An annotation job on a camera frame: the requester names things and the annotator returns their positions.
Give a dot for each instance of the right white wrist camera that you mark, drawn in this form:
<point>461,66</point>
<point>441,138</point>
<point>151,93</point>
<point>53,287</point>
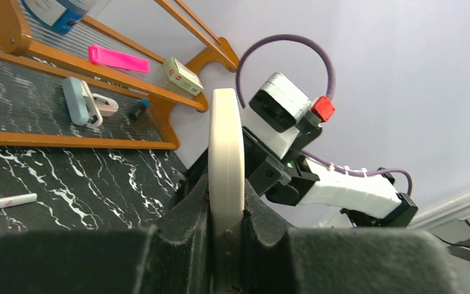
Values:
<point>283,118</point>

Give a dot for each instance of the orange wooden shelf rack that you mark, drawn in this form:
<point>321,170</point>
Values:
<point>34,61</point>

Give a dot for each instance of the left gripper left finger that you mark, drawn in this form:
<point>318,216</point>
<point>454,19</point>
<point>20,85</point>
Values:
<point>172,255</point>

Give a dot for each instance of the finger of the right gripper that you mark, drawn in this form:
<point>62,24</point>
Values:
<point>189,179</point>

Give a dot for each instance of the white pen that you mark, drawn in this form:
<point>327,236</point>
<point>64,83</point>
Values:
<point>6,202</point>

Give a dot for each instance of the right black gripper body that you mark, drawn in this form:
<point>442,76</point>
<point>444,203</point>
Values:
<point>286,178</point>

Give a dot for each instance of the white red small box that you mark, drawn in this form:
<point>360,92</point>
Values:
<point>183,77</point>

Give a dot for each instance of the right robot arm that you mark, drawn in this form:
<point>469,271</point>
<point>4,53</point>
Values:
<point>367,199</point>

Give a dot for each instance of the light blue stapler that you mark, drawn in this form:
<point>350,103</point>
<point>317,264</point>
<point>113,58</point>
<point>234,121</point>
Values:
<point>80,103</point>

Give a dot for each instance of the blue white round jar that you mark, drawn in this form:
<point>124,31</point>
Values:
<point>59,16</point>

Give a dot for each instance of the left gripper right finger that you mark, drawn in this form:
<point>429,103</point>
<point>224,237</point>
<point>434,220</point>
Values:
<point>278,257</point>

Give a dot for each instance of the phone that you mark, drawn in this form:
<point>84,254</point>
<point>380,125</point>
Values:
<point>226,167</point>

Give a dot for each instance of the aluminium frame rail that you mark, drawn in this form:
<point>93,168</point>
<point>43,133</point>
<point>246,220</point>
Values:
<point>456,211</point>

